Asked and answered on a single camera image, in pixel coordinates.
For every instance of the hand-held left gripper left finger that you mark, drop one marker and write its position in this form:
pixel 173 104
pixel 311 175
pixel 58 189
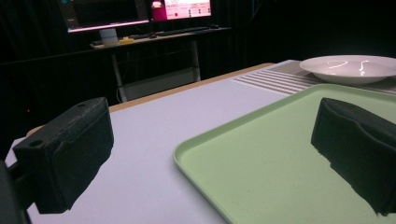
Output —
pixel 67 155

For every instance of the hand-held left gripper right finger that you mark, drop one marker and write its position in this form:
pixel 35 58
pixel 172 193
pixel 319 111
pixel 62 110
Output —
pixel 358 146

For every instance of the white shallow bowl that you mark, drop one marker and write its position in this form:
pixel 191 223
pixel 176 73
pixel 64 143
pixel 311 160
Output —
pixel 348 70

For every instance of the light green plastic tray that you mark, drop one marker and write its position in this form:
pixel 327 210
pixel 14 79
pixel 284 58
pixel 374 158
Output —
pixel 264 168

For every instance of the grey striped placemat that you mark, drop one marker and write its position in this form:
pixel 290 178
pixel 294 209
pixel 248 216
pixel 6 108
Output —
pixel 280 81

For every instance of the white cylindrical monitor stand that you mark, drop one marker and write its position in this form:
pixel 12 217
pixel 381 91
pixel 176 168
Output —
pixel 108 36

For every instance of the small yellow object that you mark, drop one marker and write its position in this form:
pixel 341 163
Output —
pixel 126 40

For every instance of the background desk with metal legs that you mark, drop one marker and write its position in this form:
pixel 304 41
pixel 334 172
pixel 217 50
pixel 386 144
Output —
pixel 155 46

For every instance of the dark-screen computer monitor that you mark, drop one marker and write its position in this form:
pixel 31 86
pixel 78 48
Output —
pixel 102 14

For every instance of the black keyboard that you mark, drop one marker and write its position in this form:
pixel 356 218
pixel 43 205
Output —
pixel 182 31

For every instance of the black computer mouse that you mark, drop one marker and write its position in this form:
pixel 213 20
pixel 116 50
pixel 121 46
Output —
pixel 214 26

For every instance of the bright-screen computer monitor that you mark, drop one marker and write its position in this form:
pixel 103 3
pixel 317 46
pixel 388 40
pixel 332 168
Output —
pixel 183 8

